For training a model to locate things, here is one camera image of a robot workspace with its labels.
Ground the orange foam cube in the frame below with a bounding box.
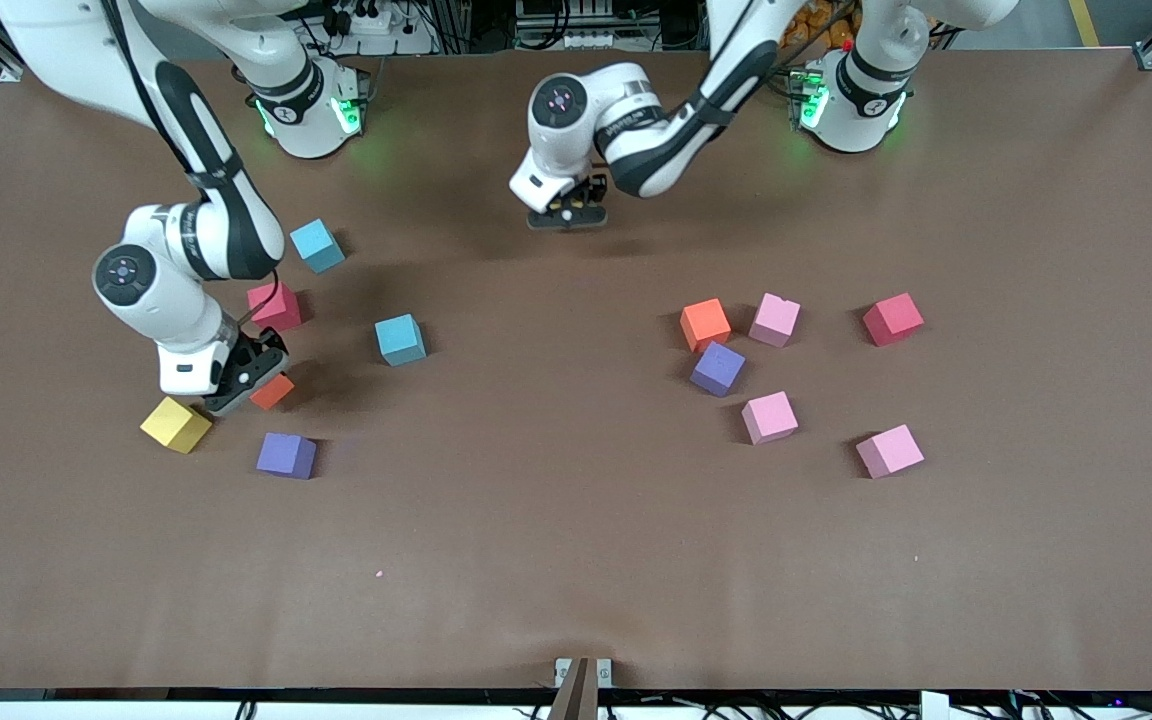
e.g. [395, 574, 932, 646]
[250, 374, 295, 412]
[680, 299, 733, 353]

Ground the brown table cover sheet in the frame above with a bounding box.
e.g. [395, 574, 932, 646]
[0, 50, 1152, 693]

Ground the white power strip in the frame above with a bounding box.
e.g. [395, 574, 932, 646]
[324, 0, 395, 37]

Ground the purple foam cube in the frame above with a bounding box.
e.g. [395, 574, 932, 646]
[690, 342, 747, 398]
[256, 432, 318, 480]

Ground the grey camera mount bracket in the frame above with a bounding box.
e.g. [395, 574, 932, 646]
[548, 657, 615, 720]

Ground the pink foam cube with notch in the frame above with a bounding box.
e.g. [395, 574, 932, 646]
[748, 293, 802, 348]

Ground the grey electronics box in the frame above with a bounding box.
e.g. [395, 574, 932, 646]
[516, 0, 617, 51]

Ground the orange bag pile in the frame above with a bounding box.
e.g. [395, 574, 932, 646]
[781, 0, 862, 51]

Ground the blue foam cube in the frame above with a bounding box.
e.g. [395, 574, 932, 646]
[375, 314, 428, 367]
[289, 219, 347, 274]

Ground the red foam cube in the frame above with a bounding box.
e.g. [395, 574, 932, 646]
[249, 283, 303, 334]
[862, 292, 925, 346]

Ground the yellow foam cube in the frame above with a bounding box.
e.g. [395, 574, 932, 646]
[140, 396, 213, 455]

